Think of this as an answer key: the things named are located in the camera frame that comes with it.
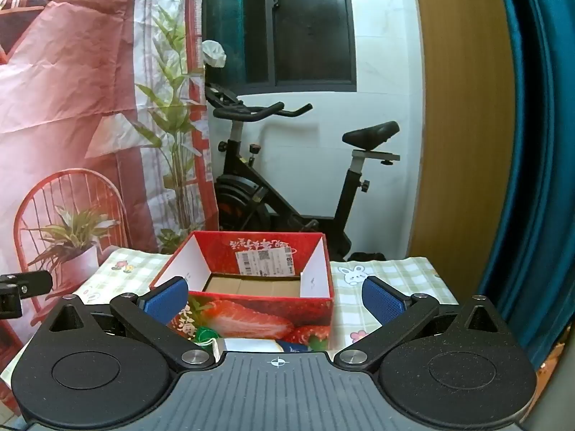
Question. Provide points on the black exercise bike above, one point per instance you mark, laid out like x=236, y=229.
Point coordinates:
x=242, y=188

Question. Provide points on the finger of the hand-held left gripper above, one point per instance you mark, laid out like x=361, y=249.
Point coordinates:
x=31, y=282

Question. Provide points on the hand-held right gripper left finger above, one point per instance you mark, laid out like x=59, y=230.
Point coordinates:
x=165, y=300

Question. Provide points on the wooden door panel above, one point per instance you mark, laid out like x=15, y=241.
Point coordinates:
x=462, y=121

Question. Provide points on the teal curtain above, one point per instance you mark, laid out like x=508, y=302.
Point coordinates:
x=539, y=143

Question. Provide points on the green checked rabbit print tablecloth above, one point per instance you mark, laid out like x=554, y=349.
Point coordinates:
x=404, y=274

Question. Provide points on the small green item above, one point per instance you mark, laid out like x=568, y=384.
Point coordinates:
x=206, y=334

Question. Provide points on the small blue packet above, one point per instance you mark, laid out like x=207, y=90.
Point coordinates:
x=294, y=347

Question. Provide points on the white plastic bag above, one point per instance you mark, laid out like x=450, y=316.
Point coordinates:
x=214, y=53

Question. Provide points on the red strawberry print cardboard box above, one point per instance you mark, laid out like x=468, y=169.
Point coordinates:
x=265, y=312

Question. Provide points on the white plastic packet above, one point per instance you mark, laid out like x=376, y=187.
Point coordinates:
x=249, y=345

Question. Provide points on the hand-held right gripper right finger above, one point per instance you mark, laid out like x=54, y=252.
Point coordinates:
x=382, y=301

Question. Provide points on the dark framed window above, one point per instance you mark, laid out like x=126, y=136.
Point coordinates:
x=305, y=31

